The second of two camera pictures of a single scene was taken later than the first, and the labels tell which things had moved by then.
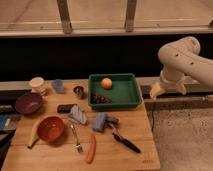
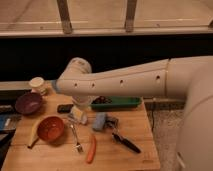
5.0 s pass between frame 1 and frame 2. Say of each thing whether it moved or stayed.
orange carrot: stayed
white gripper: moved
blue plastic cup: stayed
